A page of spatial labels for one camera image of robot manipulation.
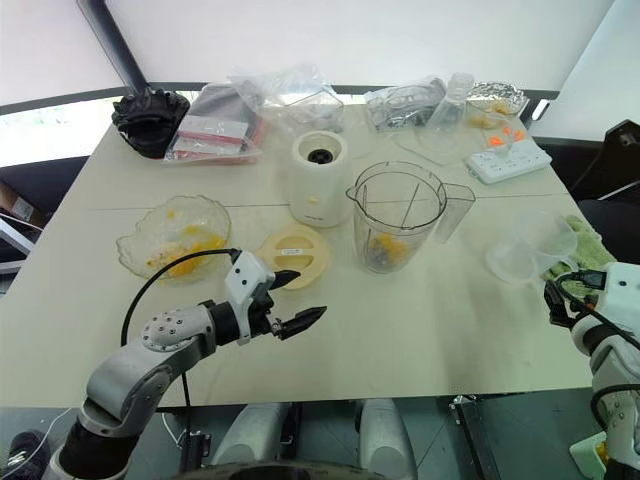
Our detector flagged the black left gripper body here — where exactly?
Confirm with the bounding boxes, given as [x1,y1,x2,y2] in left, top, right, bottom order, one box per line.
[248,291,287,342]

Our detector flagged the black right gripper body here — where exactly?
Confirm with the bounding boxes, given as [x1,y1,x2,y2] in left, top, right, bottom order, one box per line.
[543,279,574,327]

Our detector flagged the cream blender jar lid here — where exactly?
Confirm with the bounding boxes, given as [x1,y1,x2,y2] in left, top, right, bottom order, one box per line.
[254,224,333,292]

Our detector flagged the white blender base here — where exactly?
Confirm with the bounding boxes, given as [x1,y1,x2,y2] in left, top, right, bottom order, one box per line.
[288,130,354,229]

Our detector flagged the orange segments in bowl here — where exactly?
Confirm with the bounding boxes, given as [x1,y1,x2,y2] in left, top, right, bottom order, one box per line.
[145,209,226,280]

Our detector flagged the orange segments in jar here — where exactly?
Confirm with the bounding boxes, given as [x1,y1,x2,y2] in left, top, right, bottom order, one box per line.
[370,233,410,264]

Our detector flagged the clear blender jar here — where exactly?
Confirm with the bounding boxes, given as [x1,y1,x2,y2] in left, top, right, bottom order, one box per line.
[345,160,477,276]

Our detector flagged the clear plastic cup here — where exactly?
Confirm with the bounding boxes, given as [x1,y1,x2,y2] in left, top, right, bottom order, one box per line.
[485,211,580,287]

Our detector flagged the green cloth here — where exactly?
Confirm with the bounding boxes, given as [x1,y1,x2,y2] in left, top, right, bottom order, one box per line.
[543,214,619,297]

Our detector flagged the grey rounded robot leg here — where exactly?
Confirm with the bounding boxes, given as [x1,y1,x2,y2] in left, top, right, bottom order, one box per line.
[208,401,302,472]
[356,398,419,480]

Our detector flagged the clear glass bowl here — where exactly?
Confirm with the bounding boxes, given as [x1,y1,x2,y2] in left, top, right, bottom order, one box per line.
[115,194,232,288]

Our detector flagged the white power strip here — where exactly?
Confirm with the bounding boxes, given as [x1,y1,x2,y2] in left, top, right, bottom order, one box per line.
[464,143,553,186]

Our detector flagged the zip bags with pink packets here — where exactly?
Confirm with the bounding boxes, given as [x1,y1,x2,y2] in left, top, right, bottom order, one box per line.
[161,83,269,167]

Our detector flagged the black chair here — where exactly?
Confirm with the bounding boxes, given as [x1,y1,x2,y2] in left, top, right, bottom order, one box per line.
[568,118,640,261]

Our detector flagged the small orange pieces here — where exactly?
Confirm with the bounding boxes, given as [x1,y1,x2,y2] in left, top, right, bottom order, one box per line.
[486,126,527,150]

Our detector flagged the clear bag with plastic container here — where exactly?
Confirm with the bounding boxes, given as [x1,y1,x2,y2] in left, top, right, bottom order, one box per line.
[226,63,347,134]

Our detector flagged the flat clear plastic lid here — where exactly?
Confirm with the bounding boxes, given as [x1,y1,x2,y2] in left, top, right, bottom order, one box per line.
[393,123,472,167]

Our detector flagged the small glass bowl with fruit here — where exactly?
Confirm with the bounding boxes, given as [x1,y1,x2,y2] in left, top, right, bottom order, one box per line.
[466,98,503,132]

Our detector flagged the clear bag with dark items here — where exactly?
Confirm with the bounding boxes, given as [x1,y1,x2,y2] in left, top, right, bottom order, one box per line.
[364,74,449,134]

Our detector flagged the crumpled foil bowl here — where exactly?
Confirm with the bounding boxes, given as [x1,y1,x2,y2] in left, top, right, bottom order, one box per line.
[466,80,531,121]

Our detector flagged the clear plastic bottle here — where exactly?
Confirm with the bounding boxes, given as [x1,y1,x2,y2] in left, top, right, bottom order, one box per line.
[423,71,476,152]

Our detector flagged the cardboard box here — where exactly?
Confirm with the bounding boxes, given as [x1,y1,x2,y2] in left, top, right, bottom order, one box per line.
[0,180,52,227]

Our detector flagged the black window pillar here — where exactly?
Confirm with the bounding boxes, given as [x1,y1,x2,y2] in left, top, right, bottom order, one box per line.
[76,0,152,90]

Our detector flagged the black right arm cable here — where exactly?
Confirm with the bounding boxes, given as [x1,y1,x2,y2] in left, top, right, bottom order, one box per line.
[553,269,640,347]

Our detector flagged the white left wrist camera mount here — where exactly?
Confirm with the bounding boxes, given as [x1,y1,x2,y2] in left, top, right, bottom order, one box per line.
[223,249,278,347]

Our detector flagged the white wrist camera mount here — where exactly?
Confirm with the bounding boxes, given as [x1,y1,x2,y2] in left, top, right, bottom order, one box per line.
[597,261,640,307]
[223,249,278,347]

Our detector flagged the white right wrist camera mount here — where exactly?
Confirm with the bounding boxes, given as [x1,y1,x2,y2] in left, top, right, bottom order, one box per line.
[597,261,640,307]

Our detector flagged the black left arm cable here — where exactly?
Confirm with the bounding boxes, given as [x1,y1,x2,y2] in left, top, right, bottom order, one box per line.
[120,247,242,347]

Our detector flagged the black cable under arm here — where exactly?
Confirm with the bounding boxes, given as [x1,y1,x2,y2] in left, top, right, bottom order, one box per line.
[179,371,197,454]

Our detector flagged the black metal frame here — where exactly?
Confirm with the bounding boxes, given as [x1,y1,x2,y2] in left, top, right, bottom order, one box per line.
[448,394,507,480]

